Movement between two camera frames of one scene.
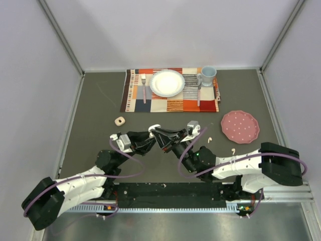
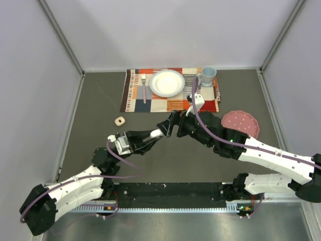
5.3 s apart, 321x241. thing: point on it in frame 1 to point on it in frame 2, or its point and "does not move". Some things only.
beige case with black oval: (120, 121) does not move
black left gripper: (139, 144) does not move
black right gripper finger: (174, 133) to (167, 125)
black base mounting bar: (174, 195) does not move
